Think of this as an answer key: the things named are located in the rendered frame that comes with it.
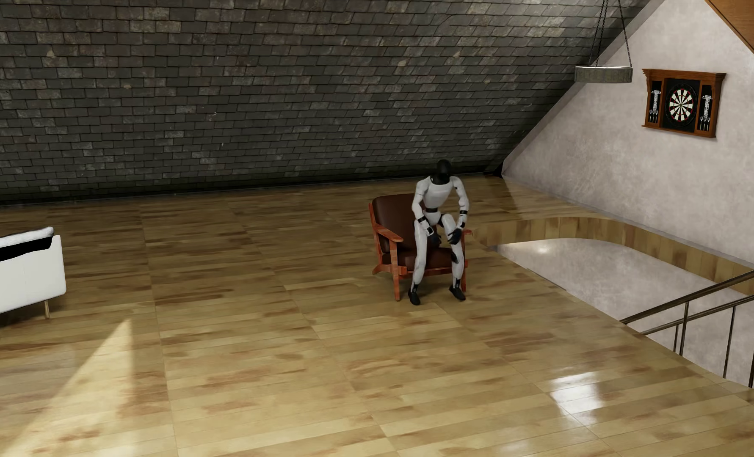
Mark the dark leather wooden armchair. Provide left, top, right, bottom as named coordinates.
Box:
left=368, top=193, right=473, bottom=302

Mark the white humanoid robot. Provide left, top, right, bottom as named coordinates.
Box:
left=407, top=159, right=470, bottom=306

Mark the round hanging ceiling lamp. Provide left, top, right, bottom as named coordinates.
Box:
left=574, top=0, right=634, bottom=85

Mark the wooden dartboard cabinet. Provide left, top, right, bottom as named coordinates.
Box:
left=641, top=69, right=727, bottom=138

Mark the metal stair railing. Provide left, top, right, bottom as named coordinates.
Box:
left=619, top=259, right=754, bottom=389

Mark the white sofa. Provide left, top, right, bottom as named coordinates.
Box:
left=0, top=226, right=67, bottom=323

